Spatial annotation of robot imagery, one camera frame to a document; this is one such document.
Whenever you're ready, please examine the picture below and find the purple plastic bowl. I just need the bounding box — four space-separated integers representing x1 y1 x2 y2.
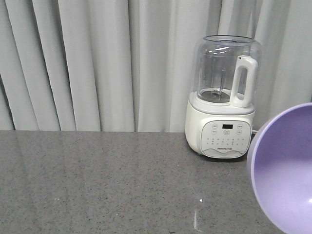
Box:
247 102 312 234

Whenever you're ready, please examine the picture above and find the grey pleated curtain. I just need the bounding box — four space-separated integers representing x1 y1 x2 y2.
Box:
0 0 312 132

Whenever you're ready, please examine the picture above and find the white soy milk blender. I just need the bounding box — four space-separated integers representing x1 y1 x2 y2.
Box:
185 35 262 159

